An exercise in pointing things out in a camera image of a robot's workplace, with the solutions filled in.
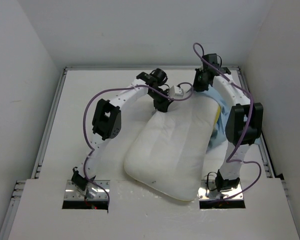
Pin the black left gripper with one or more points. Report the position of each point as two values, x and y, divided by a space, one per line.
162 106

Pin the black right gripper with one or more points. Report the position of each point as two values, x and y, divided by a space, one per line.
197 87

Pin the white pillow with yellow edge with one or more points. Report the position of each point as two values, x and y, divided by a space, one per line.
168 154

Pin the light blue pillowcase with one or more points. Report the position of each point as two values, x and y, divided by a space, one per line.
218 135

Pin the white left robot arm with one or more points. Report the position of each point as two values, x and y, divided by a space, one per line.
107 122

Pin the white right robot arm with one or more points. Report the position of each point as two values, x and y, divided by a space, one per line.
244 121

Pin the white front cover panel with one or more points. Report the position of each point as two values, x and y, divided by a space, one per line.
135 213

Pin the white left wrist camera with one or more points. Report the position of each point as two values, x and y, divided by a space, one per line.
175 92

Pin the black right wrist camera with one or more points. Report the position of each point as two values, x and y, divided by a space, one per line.
213 59

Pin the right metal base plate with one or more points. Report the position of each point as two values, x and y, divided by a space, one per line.
208 192

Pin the metal base plate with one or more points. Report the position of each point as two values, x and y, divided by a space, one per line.
91 192
208 192

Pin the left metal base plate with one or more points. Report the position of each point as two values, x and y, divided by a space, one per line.
91 192

